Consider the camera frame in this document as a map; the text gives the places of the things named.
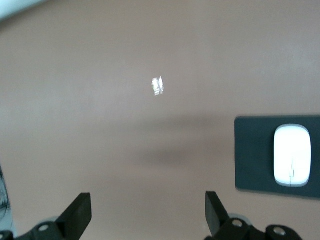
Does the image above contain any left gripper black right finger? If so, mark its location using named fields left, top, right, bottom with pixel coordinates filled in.
left=204, top=191, right=304, bottom=240

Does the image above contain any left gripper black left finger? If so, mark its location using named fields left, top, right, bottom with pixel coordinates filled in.
left=0, top=191, right=93, bottom=240

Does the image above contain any white computer mouse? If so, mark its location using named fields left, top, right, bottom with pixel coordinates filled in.
left=272, top=123, right=312, bottom=189

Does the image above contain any black mouse pad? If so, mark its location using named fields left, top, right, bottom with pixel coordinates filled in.
left=233, top=115, right=320, bottom=200

